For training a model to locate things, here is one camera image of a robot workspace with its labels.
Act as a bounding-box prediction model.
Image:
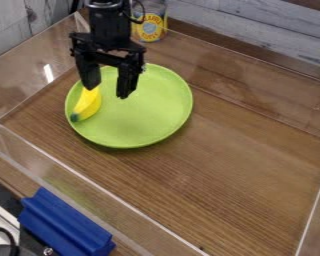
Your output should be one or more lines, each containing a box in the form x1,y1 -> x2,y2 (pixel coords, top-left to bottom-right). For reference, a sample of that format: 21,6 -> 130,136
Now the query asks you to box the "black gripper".
69,32 -> 147,99

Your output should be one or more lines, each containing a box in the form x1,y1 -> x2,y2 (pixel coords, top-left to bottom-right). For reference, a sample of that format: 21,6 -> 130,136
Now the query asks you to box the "yellow toy banana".
71,87 -> 101,122

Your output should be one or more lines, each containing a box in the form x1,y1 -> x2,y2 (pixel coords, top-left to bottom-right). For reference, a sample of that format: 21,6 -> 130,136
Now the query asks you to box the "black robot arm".
69,0 -> 147,99

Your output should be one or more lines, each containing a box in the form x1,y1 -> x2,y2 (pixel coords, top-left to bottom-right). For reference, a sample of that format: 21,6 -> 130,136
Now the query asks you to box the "green round plate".
64,63 -> 194,149

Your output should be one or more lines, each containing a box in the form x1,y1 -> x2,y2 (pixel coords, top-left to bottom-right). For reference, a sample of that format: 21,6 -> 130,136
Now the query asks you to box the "yellow pineapple can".
132,0 -> 168,43

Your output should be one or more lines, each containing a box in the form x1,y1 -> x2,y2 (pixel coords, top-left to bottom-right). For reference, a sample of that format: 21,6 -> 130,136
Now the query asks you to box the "blue plastic clamp block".
19,187 -> 116,256

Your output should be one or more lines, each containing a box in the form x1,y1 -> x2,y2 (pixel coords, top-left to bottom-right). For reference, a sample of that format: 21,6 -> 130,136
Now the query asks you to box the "clear acrylic corner bracket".
75,12 -> 91,33

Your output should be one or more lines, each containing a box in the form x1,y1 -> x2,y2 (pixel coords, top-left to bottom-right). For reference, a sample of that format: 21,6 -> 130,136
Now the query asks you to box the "clear acrylic enclosure wall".
0,124 -> 210,256

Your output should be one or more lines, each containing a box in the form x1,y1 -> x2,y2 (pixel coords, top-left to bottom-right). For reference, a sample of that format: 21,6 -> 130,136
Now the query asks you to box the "black cable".
0,225 -> 21,256

